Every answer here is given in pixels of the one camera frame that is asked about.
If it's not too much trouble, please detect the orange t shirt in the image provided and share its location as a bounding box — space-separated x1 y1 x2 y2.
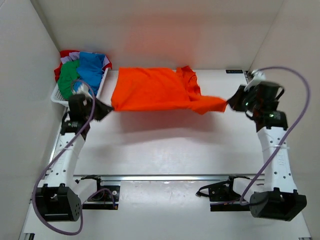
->
111 66 227 115

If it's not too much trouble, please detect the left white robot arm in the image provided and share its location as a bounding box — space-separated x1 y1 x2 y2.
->
32 94 113 222

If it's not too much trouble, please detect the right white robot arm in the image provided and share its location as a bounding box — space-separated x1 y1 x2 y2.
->
224 81 307 222

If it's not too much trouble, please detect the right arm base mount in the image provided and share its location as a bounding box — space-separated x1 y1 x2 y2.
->
195 175 251 212

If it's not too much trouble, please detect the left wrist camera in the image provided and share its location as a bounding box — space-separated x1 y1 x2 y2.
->
73 82 92 98

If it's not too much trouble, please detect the blue t shirt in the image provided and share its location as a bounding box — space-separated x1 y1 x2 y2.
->
76 51 111 96

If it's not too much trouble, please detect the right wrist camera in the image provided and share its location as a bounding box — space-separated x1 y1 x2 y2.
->
244 69 266 92

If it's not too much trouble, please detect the red t shirt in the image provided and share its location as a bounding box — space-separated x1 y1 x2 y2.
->
54 50 78 82

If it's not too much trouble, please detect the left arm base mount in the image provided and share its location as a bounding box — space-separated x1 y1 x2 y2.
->
74 175 121 210

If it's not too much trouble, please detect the lavender t shirt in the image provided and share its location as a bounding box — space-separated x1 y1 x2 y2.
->
60 51 80 64

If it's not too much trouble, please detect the green t shirt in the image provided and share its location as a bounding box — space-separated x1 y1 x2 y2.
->
57 59 80 100

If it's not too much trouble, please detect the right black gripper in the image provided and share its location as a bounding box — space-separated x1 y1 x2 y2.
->
226 86 261 115

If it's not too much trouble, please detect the white plastic laundry basket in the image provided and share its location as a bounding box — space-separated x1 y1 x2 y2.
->
50 67 110 108

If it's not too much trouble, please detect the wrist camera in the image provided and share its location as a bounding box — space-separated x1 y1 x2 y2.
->
73 82 92 98
244 69 266 92

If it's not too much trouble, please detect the black label plate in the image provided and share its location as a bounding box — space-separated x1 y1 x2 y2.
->
225 69 243 74

